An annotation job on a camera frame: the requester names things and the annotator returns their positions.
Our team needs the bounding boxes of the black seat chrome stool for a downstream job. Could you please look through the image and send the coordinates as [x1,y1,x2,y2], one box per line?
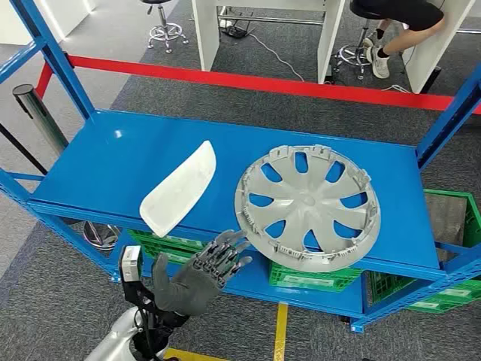
[333,0,384,80]
[141,0,189,54]

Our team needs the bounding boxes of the person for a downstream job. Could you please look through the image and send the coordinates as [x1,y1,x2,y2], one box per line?
[353,0,446,80]

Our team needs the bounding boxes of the green plastic crate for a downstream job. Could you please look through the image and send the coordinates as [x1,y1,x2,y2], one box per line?
[127,229,211,253]
[142,246,205,265]
[368,189,481,305]
[269,271,361,294]
[407,280,481,314]
[268,261,363,281]

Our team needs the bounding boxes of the white desk side panel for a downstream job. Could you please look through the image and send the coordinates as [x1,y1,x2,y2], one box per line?
[402,0,476,95]

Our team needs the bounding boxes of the grey plastic wheel cover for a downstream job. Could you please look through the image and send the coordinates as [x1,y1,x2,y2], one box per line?
[234,144,381,274]

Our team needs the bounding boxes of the blue metal shelf rack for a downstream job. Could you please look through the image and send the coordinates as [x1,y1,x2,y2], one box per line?
[0,0,481,334]

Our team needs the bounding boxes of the black stanchion pole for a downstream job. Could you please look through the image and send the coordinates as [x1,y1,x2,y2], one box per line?
[0,123,48,176]

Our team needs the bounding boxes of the black floor device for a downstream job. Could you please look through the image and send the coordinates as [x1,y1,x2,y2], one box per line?
[221,23,249,40]

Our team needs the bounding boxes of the yellow floor tape square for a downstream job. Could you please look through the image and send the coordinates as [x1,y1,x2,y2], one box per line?
[164,302,290,361]

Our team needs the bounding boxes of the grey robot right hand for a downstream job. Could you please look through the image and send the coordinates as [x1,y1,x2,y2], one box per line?
[152,229,253,317]

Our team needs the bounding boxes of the white floor cable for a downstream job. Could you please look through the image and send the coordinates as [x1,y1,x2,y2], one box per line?
[246,32,305,82]

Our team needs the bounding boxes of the red barrier belt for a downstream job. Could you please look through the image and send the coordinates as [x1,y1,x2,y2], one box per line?
[35,53,481,116]

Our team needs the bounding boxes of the white curved plastic part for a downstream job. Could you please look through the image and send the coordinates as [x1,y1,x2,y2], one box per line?
[139,140,217,238]

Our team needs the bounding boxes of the chrome stanchion post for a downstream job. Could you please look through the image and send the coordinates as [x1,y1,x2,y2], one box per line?
[12,83,121,250]

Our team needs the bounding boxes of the white desk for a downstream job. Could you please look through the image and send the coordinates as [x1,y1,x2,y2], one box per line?
[191,0,345,85]

